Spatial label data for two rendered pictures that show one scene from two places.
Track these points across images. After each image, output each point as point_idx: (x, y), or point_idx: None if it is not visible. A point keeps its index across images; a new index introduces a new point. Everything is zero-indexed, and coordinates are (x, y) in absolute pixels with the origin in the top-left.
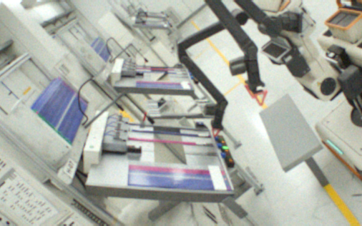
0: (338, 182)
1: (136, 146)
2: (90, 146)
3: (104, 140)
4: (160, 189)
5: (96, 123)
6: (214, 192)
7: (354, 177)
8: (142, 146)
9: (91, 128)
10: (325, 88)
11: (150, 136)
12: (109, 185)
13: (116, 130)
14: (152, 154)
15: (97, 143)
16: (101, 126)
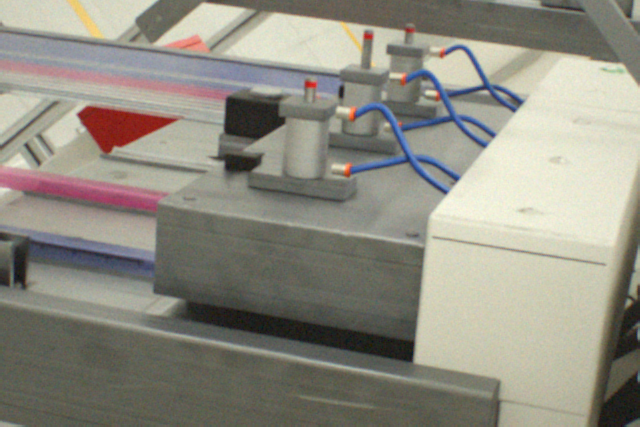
0: None
1: (272, 91)
2: (623, 72)
3: (512, 114)
4: (255, 59)
5: (599, 148)
6: (18, 28)
7: None
8: (169, 179)
9: (636, 128)
10: None
11: (17, 213)
12: (499, 91)
13: (422, 46)
14: (149, 143)
15: (572, 74)
16: (538, 128)
